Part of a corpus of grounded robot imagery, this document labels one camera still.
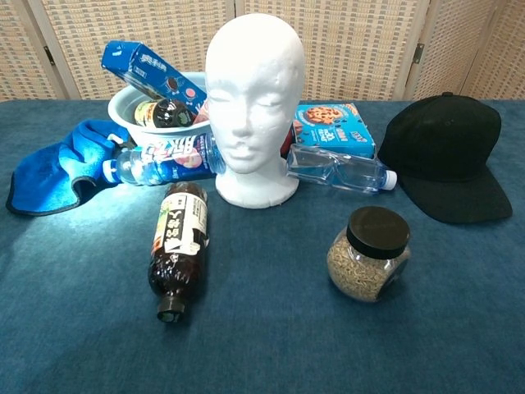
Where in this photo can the dark tea bottle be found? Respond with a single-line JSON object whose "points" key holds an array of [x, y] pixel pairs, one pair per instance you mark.
{"points": [[180, 234]]}

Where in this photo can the black baseball cap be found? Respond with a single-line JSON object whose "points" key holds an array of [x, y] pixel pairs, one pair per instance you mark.
{"points": [[443, 143]]}

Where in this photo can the red snack packet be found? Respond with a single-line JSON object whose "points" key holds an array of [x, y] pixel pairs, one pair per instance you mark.
{"points": [[287, 141]]}

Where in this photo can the clear safety goggles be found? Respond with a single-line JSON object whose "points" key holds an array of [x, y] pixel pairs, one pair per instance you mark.
{"points": [[324, 166]]}

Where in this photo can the white foam mannequin head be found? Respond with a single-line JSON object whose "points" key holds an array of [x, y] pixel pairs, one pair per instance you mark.
{"points": [[254, 102]]}

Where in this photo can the blue-labelled drink bottle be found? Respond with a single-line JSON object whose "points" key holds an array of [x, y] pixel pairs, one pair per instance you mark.
{"points": [[172, 162]]}

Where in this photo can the blue chocolate chip cookie box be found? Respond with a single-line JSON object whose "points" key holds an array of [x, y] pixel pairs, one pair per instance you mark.
{"points": [[340, 129]]}

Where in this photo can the grain jar with black lid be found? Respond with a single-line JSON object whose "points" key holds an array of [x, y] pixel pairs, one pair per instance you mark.
{"points": [[361, 271]]}

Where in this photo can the clear water bottle, white cap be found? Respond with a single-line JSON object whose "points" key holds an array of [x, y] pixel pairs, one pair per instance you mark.
{"points": [[389, 179]]}

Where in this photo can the dark sauce bottle, yellow label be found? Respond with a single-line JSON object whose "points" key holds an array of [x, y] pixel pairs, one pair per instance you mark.
{"points": [[162, 115]]}

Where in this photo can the pale plastic basin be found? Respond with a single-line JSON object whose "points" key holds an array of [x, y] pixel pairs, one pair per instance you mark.
{"points": [[123, 111]]}

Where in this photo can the blue Oreo cookie box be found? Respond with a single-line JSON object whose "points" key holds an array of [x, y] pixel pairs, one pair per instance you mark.
{"points": [[135, 65]]}

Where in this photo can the blue velvet tablecloth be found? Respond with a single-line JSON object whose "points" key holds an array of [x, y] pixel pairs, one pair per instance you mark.
{"points": [[123, 328]]}

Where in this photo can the dark metal screen hinge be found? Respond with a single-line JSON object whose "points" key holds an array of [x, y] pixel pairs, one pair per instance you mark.
{"points": [[49, 55], [418, 53]]}

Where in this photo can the blue towel with black trim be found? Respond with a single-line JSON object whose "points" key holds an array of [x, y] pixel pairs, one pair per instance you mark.
{"points": [[41, 180]]}

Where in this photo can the woven folding screen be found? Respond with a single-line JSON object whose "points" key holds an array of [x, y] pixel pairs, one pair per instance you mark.
{"points": [[102, 24]]}

